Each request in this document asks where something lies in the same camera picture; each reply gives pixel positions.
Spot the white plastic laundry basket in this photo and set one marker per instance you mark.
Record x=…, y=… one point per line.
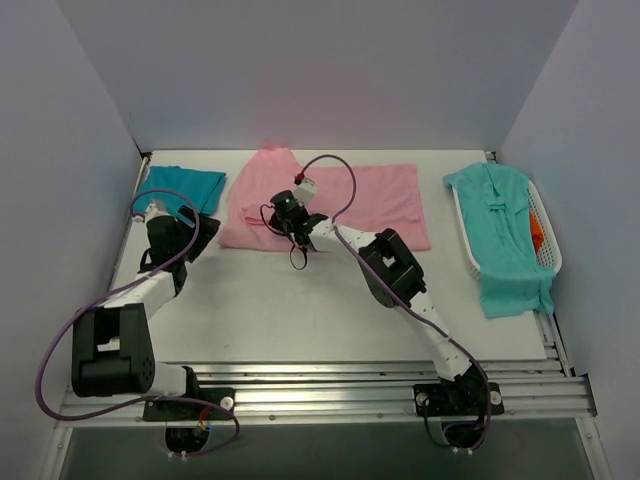
x=548, y=255

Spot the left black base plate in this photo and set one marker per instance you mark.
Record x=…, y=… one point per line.
x=213, y=406

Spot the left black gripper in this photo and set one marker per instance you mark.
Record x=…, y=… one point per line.
x=201, y=230

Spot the aluminium mounting rail frame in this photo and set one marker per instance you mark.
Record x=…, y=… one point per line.
x=351, y=365

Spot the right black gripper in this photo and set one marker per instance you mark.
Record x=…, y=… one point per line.
x=281, y=220

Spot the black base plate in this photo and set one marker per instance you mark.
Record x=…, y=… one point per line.
x=213, y=406
x=448, y=399

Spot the folded teal t-shirt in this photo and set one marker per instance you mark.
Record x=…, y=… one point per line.
x=202, y=188

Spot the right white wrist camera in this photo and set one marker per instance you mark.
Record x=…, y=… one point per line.
x=305, y=189

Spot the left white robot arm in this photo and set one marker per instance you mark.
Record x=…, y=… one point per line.
x=112, y=352

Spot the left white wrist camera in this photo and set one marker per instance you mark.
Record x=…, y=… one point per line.
x=154, y=209

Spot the light turquoise t-shirt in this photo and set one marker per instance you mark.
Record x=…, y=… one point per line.
x=494, y=204

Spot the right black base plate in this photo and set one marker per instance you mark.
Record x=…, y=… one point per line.
x=448, y=399

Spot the pink t-shirt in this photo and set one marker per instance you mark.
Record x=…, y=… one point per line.
x=387, y=196

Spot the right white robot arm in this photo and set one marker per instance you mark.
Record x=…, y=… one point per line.
x=395, y=279

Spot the orange garment in basket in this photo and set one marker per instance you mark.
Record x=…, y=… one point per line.
x=537, y=234

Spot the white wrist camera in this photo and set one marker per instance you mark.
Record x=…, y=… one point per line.
x=305, y=189
x=154, y=209

